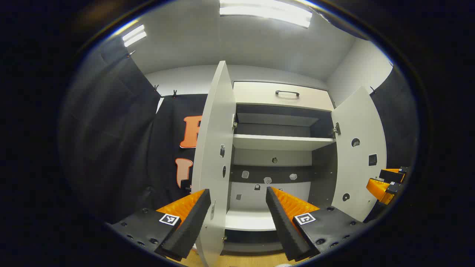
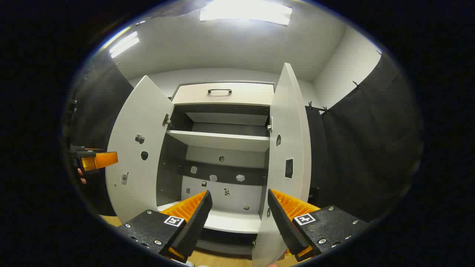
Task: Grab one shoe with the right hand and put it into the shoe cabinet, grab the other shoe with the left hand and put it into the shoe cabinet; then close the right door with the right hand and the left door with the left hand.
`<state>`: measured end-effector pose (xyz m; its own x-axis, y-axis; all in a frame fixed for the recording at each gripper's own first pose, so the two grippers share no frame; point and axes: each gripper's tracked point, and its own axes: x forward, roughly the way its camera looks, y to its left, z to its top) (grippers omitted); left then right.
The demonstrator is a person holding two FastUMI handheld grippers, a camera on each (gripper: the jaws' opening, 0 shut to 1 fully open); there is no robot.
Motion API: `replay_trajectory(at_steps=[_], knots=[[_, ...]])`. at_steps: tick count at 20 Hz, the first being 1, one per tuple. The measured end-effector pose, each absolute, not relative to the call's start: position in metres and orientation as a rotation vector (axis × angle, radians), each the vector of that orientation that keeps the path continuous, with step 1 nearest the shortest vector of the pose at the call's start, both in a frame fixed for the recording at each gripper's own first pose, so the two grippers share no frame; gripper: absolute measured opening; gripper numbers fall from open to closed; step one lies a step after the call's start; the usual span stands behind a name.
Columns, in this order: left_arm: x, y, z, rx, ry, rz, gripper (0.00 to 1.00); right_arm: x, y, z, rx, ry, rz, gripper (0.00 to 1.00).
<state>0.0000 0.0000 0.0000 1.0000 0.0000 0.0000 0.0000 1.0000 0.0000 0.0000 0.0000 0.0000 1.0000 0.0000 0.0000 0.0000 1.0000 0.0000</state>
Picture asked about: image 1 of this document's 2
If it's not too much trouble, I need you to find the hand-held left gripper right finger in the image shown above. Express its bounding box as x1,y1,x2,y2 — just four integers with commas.
266,187,368,262

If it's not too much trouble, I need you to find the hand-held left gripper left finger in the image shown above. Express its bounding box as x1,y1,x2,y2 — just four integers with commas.
106,188,211,262

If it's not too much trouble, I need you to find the white cabinet door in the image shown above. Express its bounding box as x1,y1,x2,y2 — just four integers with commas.
331,86,387,222
191,60,237,267

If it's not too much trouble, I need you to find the white shoe cabinet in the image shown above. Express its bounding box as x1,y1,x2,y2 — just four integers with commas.
223,81,338,256

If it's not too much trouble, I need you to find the white cabinet drawer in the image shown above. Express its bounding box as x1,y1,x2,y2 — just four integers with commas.
233,82,334,112

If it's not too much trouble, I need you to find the black backdrop cloth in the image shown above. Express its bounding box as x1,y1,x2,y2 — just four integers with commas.
59,37,420,223

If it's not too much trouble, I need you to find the ceiling light panel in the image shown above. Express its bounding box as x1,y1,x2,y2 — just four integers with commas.
122,24,147,47
219,0,313,28

